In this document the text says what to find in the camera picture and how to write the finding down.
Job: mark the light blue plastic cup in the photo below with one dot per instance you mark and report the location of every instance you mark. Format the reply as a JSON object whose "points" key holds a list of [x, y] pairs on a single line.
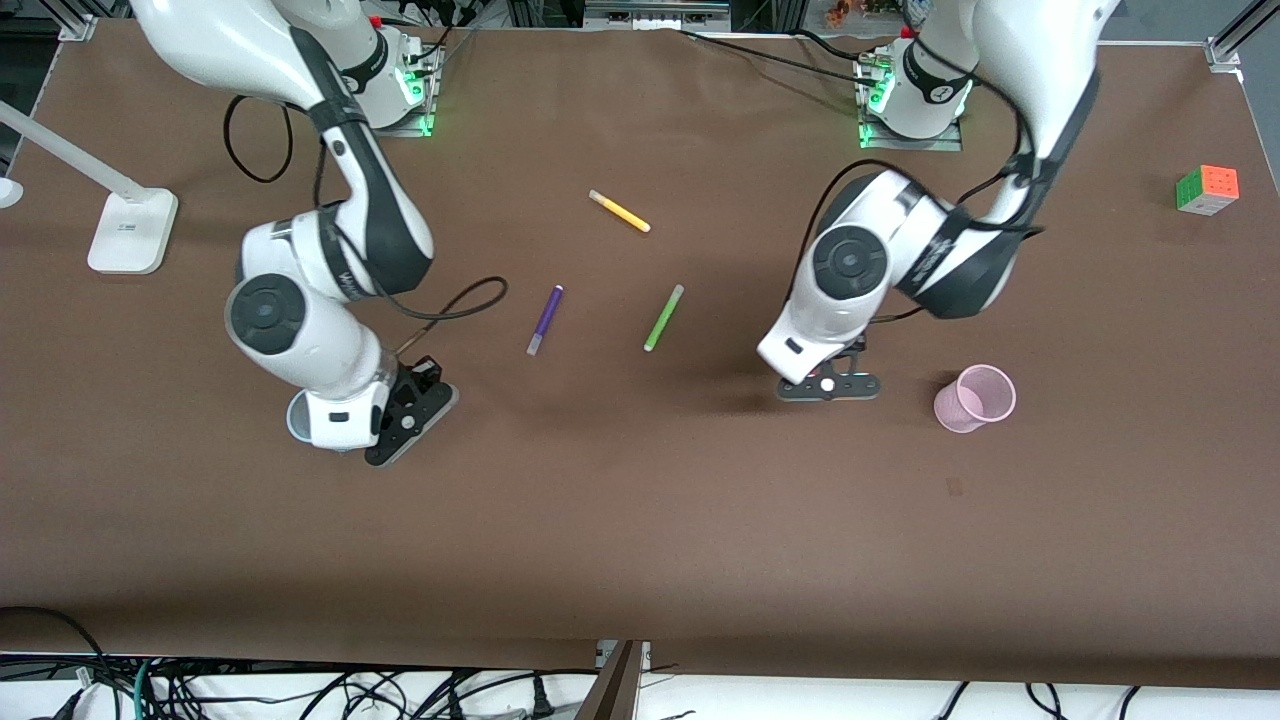
{"points": [[295, 420]]}

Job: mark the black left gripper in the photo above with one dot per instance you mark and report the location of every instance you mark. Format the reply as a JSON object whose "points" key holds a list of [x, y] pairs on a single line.
{"points": [[860, 343]]}

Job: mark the yellow marker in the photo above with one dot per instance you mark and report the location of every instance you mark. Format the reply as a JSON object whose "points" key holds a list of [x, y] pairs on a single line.
{"points": [[620, 211]]}

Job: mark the white desk lamp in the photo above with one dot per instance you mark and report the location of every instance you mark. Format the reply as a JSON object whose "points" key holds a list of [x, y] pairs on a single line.
{"points": [[130, 235]]}

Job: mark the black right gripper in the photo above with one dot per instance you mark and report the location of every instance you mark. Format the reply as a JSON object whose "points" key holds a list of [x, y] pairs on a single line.
{"points": [[418, 377]]}

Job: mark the white metal bracket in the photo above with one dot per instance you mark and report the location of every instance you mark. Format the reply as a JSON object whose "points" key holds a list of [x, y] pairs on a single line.
{"points": [[645, 652]]}

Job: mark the pink plastic cup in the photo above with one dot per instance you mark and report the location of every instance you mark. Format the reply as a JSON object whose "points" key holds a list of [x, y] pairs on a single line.
{"points": [[950, 410]]}

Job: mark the purple marker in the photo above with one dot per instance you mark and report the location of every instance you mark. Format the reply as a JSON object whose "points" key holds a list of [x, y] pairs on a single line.
{"points": [[546, 318]]}

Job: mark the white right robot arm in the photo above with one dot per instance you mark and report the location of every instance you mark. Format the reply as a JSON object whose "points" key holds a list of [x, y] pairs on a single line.
{"points": [[300, 340]]}

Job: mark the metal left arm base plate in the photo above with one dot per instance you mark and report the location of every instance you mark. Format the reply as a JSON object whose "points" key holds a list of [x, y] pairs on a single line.
{"points": [[910, 145]]}

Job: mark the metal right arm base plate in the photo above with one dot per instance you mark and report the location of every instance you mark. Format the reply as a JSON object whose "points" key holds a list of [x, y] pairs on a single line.
{"points": [[412, 128]]}

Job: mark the green marker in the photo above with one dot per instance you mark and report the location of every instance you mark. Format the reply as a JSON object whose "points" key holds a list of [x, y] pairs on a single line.
{"points": [[663, 319]]}

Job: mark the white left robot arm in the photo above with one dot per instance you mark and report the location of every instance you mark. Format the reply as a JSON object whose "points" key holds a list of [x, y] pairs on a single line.
{"points": [[860, 260]]}

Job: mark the colourful puzzle cube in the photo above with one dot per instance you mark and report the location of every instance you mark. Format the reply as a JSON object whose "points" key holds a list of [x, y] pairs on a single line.
{"points": [[1208, 190]]}

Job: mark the brown table support beam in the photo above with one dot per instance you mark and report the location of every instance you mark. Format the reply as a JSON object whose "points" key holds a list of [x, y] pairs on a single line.
{"points": [[612, 690]]}

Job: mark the orange background object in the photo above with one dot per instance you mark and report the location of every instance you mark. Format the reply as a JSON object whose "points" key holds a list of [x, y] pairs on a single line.
{"points": [[838, 12]]}

